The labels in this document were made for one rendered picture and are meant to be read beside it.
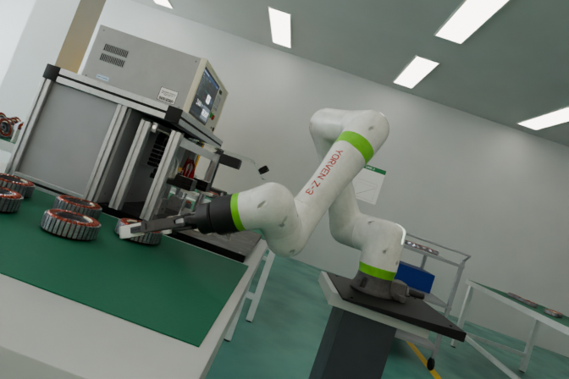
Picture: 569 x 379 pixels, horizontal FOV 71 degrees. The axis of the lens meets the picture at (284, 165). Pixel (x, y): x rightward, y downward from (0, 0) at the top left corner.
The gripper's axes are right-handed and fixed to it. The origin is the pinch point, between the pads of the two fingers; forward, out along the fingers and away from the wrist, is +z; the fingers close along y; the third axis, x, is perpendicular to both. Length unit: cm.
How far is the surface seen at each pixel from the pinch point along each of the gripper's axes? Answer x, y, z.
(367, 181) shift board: 64, 587, -63
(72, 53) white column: 252, 291, 247
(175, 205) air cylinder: 13, 54, 17
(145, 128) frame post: 31.5, 13.0, 3.1
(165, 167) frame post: 18.6, 15.2, -0.8
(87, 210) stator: 7.3, -4.7, 11.1
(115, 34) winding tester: 69, 19, 14
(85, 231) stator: 0.3, -20.0, 0.0
